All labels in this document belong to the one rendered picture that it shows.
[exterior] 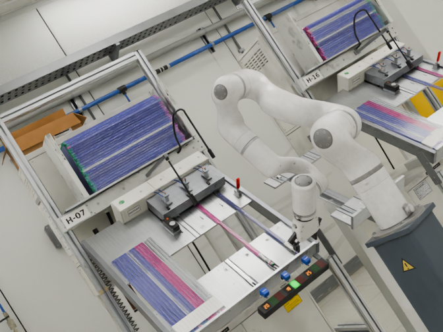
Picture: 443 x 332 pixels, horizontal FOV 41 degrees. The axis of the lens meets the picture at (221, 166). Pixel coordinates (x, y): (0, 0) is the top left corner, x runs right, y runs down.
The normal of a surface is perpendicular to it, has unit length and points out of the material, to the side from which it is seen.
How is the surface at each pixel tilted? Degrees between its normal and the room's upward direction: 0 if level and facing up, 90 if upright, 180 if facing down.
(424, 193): 90
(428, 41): 90
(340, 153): 127
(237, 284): 47
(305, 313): 90
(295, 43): 90
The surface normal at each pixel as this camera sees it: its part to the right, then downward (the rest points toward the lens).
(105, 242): -0.11, -0.76
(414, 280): -0.66, 0.40
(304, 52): -0.77, 0.48
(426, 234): 0.52, -0.37
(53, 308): 0.34, -0.26
